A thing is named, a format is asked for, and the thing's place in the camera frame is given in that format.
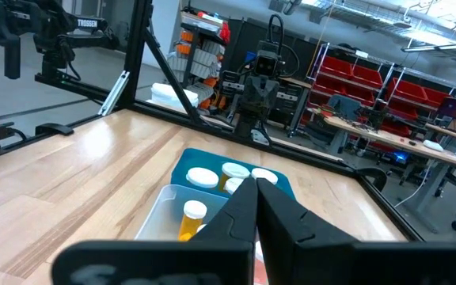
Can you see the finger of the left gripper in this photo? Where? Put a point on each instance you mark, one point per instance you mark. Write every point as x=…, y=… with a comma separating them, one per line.
x=253, y=93
x=269, y=93

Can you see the rack with orange bins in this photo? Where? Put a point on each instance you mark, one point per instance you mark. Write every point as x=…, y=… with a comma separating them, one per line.
x=202, y=59

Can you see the wooden desk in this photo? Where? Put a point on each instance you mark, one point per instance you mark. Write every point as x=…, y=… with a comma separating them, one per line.
x=390, y=138

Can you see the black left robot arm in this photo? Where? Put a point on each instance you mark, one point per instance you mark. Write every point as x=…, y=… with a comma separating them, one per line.
x=249, y=126

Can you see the silver aluminium strut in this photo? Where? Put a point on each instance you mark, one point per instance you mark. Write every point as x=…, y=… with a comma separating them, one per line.
x=114, y=93

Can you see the large amber pill bottle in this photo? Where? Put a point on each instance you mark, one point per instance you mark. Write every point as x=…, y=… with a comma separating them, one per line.
x=234, y=185
x=265, y=175
x=202, y=177
x=234, y=170

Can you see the grey office chair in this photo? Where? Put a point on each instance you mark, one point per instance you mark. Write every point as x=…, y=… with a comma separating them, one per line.
x=344, y=109

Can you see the shelf with red bins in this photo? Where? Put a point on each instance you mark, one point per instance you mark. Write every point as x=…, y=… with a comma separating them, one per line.
x=370, y=77

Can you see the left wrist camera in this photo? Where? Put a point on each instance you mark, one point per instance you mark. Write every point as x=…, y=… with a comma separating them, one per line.
x=267, y=65

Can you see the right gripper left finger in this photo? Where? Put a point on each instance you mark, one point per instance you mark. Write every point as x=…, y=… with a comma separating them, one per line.
x=212, y=261

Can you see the small amber pill bottle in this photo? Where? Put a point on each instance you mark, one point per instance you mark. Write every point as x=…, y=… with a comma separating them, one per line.
x=190, y=225

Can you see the white stacked containers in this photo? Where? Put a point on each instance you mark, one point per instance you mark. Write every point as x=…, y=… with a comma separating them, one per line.
x=168, y=95

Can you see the black aluminium table frame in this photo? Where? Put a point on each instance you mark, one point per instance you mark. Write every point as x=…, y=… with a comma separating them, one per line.
x=137, y=51

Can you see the ceiling light strip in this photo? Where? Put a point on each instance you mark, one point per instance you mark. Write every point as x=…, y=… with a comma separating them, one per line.
x=441, y=46

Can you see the blue plastic bin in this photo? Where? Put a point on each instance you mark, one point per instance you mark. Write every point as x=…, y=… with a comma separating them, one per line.
x=184, y=166

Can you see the clear plastic bin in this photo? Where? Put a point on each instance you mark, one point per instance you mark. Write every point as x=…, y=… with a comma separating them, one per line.
x=160, y=217

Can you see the purple laptop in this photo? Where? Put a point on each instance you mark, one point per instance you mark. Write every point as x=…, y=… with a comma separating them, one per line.
x=451, y=107

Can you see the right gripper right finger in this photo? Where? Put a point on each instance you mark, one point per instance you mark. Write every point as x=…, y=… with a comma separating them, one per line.
x=311, y=257

